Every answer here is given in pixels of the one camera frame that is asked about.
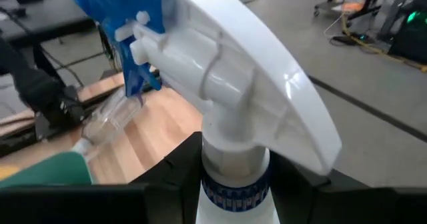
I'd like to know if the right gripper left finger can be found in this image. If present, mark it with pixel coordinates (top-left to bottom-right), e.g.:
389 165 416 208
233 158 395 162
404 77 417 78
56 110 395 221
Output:
0 132 203 224

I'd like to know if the spray bottle blue trigger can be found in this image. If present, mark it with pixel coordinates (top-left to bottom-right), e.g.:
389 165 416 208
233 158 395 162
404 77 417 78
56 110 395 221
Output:
65 0 343 224

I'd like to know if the computer with green lights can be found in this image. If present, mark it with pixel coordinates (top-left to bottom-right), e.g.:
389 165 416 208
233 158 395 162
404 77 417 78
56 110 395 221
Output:
388 10 427 65

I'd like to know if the yellow cloth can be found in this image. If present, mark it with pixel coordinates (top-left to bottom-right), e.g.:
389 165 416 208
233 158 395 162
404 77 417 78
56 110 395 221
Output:
0 163 19 181

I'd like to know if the orange paper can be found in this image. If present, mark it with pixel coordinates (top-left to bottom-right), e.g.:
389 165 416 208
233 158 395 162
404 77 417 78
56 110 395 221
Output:
342 2 364 13

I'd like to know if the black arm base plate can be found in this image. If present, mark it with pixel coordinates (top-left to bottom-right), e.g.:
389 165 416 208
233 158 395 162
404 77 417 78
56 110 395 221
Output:
35 110 86 141

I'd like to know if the black rolling desk base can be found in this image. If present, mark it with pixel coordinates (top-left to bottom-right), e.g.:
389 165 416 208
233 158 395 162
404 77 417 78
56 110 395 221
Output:
313 0 384 21

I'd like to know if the long yellow floor cable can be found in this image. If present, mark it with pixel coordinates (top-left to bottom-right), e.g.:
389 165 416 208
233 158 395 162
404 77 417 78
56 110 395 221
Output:
340 13 427 73

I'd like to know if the black power strip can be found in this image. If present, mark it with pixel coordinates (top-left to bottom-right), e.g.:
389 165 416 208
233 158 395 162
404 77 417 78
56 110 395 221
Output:
330 33 368 47

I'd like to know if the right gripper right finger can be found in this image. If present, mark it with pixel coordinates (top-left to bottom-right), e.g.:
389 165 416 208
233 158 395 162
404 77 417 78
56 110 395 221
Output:
269 152 427 224

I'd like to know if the clear spray bottle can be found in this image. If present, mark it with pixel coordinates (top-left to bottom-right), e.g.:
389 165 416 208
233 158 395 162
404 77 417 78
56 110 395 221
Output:
71 87 144 161

